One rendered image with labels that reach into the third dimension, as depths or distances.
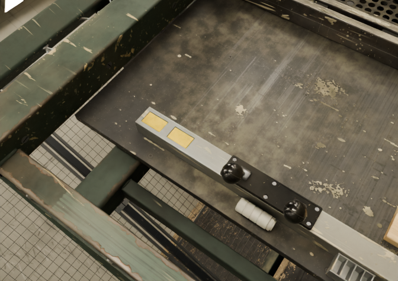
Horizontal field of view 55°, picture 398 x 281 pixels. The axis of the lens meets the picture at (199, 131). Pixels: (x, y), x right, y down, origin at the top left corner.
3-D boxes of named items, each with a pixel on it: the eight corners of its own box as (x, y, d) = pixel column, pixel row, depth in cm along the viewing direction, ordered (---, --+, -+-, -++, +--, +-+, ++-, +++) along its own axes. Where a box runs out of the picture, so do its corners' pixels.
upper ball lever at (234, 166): (247, 186, 76) (233, 189, 63) (231, 176, 77) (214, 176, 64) (257, 170, 76) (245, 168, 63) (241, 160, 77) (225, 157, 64)
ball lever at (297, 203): (302, 220, 72) (298, 230, 59) (284, 209, 73) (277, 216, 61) (312, 203, 72) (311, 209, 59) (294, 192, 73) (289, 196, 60)
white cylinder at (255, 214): (234, 212, 76) (268, 234, 74) (234, 206, 74) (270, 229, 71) (241, 200, 78) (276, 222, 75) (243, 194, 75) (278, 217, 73)
